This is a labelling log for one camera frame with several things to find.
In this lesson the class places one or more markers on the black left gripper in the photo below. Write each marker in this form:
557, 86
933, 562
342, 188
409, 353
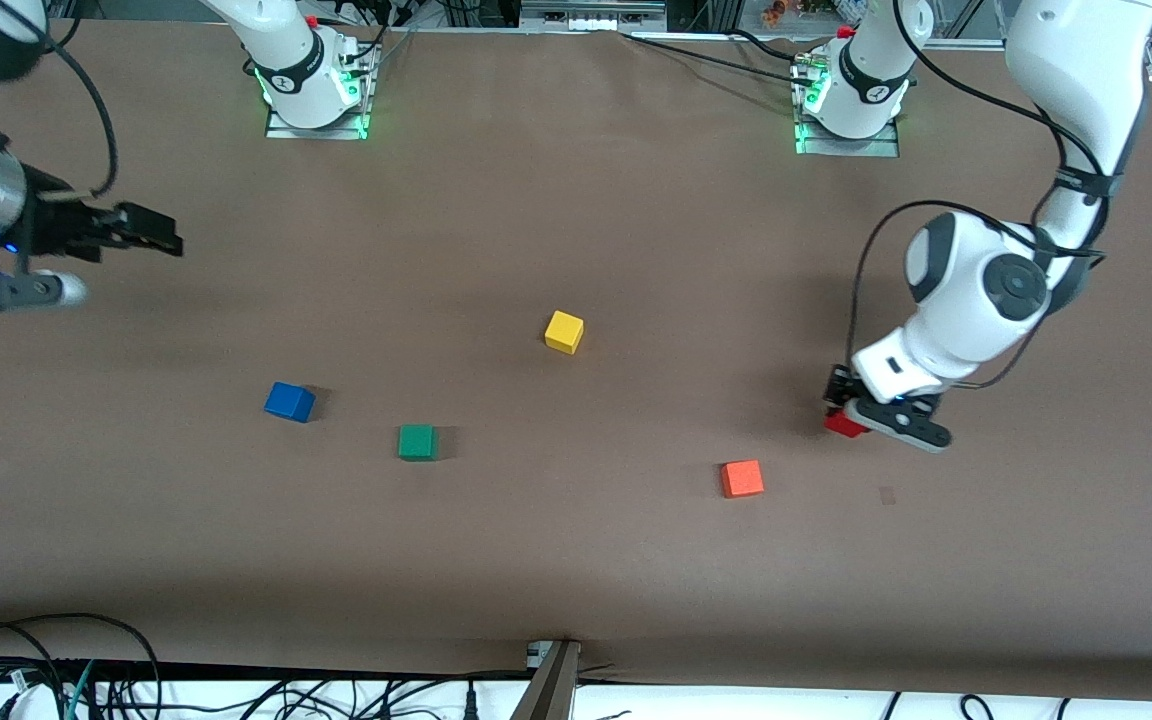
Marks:
839, 385

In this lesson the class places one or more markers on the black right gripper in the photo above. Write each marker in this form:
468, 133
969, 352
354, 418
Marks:
51, 226

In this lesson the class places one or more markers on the red wooden block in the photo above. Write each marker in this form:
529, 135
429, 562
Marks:
841, 424

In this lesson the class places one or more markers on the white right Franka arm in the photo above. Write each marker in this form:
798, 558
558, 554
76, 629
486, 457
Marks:
286, 60

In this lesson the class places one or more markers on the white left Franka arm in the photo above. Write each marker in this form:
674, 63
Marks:
996, 290

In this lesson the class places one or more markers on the orange wooden block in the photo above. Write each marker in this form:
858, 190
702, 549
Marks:
742, 478

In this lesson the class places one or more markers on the blue wooden block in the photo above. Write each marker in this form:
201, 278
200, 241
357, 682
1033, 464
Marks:
288, 402

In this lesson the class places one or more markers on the yellow wooden block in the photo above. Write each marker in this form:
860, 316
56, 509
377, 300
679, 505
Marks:
564, 331

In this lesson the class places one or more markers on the green wooden block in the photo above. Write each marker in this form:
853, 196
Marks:
417, 441

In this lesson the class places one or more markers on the orange small figurine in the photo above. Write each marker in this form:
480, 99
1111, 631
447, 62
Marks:
778, 12

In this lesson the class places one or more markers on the grey slanted beam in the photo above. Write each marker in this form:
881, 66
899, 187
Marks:
548, 690

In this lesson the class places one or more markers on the white power strip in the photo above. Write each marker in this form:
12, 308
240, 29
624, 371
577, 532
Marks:
593, 14

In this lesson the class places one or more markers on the black power plug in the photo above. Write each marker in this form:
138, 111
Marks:
473, 700

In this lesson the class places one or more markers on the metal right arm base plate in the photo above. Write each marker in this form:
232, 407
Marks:
361, 110

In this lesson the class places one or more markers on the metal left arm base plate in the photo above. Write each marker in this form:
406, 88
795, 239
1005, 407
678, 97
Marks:
886, 148

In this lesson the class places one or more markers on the small metal bracket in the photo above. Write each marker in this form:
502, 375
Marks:
538, 654

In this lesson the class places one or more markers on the black table edge rail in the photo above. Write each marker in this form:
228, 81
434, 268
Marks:
236, 671

